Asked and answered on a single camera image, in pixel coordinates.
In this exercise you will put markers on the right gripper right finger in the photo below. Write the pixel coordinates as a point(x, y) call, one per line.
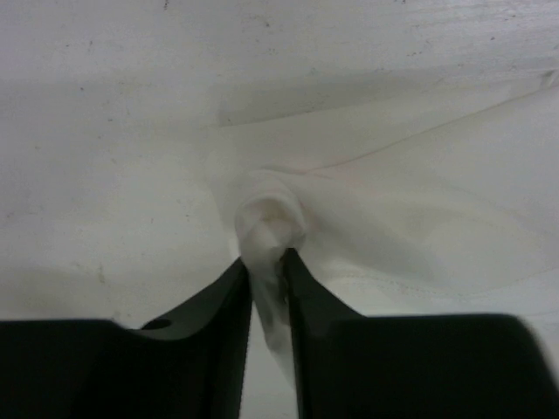
point(347, 365)

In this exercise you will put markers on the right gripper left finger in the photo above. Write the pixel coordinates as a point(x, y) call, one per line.
point(186, 363)

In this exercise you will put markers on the white tank top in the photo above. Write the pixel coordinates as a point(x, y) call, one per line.
point(438, 203)

